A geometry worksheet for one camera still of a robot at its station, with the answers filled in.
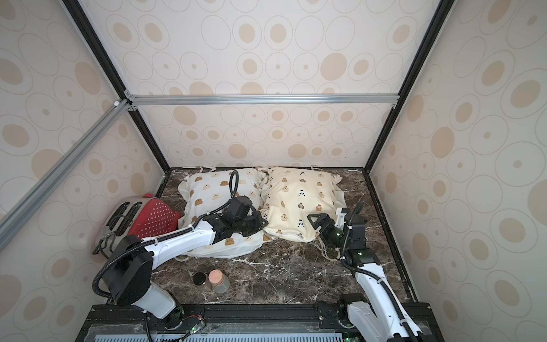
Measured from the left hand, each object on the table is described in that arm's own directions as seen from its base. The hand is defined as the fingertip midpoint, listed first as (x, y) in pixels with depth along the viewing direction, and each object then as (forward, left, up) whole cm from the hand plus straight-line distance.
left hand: (275, 222), depth 82 cm
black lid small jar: (-20, +26, -5) cm, 33 cm away
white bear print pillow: (+18, +33, -4) cm, 37 cm away
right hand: (-1, -17, +2) cm, 17 cm away
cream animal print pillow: (+15, -6, -2) cm, 16 cm away
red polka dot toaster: (0, +49, +3) cm, 49 cm away
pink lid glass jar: (-20, +19, -5) cm, 28 cm away
